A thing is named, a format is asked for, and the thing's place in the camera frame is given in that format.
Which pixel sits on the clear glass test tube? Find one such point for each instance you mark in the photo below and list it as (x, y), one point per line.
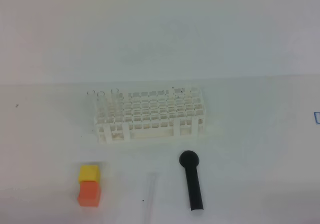
(152, 182)

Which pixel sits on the white plastic test tube rack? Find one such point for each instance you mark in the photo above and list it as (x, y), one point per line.
(157, 113)

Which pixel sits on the clear tube far left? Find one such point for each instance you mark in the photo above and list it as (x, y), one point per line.
(91, 101)

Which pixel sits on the black scoop tool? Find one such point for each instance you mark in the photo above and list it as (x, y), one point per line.
(189, 160)

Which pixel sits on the yellow cube block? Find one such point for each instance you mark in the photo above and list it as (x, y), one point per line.
(89, 172)

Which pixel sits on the orange cube block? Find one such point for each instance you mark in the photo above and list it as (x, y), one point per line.
(89, 194)

